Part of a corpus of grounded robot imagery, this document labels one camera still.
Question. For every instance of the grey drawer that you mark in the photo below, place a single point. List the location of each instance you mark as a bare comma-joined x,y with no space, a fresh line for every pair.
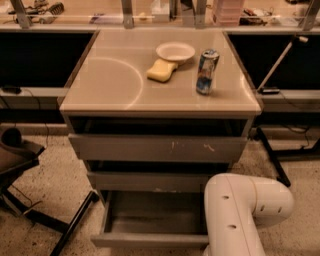
152,176
158,140
152,220

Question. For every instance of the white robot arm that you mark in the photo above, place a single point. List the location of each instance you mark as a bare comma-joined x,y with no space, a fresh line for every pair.
236,206

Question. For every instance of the grey drawer cabinet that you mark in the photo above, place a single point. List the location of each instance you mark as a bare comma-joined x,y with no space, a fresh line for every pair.
112,80

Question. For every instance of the yellow sponge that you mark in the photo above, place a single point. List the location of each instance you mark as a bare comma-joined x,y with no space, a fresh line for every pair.
161,70

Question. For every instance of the white paper bowl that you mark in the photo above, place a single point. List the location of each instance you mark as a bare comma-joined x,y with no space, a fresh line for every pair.
175,52

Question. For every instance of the blue silver drink can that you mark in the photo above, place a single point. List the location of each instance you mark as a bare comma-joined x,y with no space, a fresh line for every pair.
207,65

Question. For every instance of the black stand right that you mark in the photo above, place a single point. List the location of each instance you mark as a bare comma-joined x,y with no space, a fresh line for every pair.
276,156

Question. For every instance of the black stand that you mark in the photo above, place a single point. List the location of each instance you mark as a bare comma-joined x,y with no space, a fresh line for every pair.
17,156
276,156

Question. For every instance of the white tissue box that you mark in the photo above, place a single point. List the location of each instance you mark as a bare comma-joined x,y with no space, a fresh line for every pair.
160,11

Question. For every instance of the pink storage box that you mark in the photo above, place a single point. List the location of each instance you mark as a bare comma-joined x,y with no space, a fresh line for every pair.
227,12

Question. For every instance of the black stand left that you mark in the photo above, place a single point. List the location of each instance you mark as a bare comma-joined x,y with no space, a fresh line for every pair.
17,156

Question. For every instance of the black power adapter left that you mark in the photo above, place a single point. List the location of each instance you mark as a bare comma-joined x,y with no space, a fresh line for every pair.
11,89

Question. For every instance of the white pole with tip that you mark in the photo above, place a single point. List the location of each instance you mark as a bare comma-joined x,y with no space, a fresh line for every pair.
295,38

